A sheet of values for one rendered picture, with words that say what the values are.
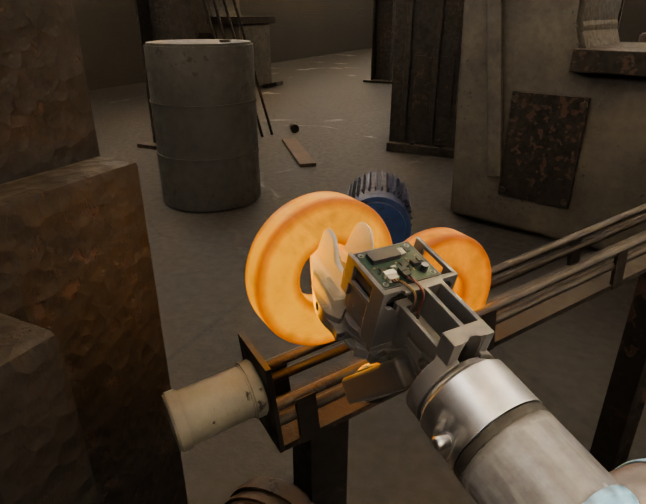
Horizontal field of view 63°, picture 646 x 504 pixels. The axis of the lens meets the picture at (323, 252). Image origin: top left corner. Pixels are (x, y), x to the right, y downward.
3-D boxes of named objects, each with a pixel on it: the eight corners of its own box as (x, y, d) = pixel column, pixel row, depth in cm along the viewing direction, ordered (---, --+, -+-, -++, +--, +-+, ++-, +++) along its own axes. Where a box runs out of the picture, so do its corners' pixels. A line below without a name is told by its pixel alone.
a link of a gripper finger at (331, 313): (344, 263, 49) (395, 325, 44) (341, 277, 51) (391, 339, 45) (299, 274, 47) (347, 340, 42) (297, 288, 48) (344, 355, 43)
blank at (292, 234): (232, 213, 48) (245, 224, 45) (372, 175, 55) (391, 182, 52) (257, 352, 55) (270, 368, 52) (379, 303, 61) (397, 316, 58)
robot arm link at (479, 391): (518, 449, 39) (433, 493, 35) (477, 402, 42) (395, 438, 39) (558, 385, 35) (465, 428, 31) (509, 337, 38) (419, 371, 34)
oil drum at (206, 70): (140, 204, 307) (115, 40, 270) (204, 178, 356) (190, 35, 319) (224, 220, 284) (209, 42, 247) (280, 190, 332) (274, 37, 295)
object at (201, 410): (169, 426, 54) (156, 381, 51) (250, 391, 58) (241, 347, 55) (186, 466, 49) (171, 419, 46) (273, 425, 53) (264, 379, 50)
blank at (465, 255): (356, 265, 57) (373, 278, 54) (465, 204, 61) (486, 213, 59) (383, 366, 65) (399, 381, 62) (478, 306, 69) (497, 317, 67)
